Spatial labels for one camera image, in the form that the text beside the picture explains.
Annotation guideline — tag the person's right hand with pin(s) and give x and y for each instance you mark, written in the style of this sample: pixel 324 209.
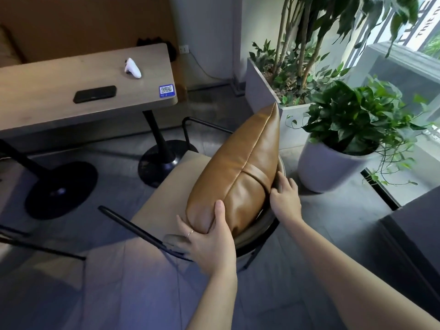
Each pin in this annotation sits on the person's right hand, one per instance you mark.
pixel 287 204

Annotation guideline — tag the person's left hand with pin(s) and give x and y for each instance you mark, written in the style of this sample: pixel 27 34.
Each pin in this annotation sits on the person's left hand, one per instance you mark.
pixel 209 250

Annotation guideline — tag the person's right thumb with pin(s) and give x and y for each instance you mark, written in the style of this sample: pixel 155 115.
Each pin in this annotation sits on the person's right thumb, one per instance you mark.
pixel 274 195

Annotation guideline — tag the person's left thumb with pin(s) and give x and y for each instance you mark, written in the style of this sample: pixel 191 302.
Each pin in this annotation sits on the person's left thumb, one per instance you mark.
pixel 220 216

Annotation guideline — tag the person's right middle finger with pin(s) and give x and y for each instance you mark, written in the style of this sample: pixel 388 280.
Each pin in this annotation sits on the person's right middle finger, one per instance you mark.
pixel 293 186

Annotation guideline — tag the brown leather pillow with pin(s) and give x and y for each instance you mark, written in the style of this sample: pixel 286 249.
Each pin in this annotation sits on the brown leather pillow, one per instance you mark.
pixel 237 168

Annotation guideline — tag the person's left forearm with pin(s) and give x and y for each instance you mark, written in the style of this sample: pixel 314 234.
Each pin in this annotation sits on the person's left forearm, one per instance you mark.
pixel 215 302

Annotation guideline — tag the person's right forearm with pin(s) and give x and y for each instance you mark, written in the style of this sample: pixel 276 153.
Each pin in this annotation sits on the person's right forearm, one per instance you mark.
pixel 347 281

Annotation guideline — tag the round white plant pot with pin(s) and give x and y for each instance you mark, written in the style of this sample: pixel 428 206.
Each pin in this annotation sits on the round white plant pot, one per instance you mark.
pixel 326 168

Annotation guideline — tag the green pothos plant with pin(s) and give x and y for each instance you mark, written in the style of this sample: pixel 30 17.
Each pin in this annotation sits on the green pothos plant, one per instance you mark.
pixel 354 116

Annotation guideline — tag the grey rectangular planter box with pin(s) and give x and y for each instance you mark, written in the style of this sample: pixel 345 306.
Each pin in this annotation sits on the grey rectangular planter box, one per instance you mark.
pixel 261 89

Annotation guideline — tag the low leafy green shrubs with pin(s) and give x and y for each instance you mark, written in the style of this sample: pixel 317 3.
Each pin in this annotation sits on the low leafy green shrubs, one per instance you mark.
pixel 295 82

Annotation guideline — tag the dark grey cabinet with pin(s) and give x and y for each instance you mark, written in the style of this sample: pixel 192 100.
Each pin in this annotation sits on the dark grey cabinet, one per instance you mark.
pixel 419 230

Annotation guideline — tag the blue square code sticker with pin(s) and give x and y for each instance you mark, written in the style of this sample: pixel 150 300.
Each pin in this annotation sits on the blue square code sticker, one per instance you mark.
pixel 166 90

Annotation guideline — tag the tall green tree plant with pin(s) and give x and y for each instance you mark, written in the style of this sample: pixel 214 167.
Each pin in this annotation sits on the tall green tree plant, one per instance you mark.
pixel 306 34

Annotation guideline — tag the white handheld controller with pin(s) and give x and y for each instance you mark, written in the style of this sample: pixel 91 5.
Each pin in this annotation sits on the white handheld controller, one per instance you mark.
pixel 133 68

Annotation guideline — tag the black smartphone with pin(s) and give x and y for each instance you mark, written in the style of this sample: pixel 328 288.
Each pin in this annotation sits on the black smartphone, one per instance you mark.
pixel 95 94

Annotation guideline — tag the wooden table with black pedestals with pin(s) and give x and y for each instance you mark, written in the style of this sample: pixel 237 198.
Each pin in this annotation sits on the wooden table with black pedestals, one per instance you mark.
pixel 51 75

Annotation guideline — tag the beige chair with black frame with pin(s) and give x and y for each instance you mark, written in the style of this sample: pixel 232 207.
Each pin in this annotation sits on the beige chair with black frame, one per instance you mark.
pixel 165 195

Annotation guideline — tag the white wall outlet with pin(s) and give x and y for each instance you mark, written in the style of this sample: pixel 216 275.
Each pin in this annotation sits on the white wall outlet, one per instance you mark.
pixel 184 49

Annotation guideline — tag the black metal chair frame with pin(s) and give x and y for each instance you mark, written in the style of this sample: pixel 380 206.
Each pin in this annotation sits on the black metal chair frame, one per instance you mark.
pixel 41 248

